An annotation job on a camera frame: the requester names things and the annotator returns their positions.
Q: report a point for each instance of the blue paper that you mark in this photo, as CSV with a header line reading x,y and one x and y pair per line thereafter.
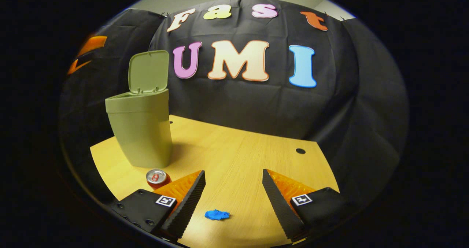
x,y
217,214

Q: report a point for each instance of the red pop can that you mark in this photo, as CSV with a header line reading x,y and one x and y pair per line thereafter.
x,y
157,178

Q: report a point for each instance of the wooden desktop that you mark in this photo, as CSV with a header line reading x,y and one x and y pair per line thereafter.
x,y
238,160

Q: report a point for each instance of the black backdrop cloth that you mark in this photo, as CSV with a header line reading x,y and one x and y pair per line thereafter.
x,y
256,105

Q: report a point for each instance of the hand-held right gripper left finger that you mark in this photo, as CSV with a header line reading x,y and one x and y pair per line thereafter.
x,y
190,204

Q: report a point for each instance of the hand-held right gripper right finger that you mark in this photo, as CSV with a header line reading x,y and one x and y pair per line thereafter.
x,y
280,207

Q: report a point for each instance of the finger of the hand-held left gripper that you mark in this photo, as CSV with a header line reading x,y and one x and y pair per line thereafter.
x,y
77,66
93,43

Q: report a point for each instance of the light green desktop garbage bin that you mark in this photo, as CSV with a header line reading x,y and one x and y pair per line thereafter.
x,y
143,130

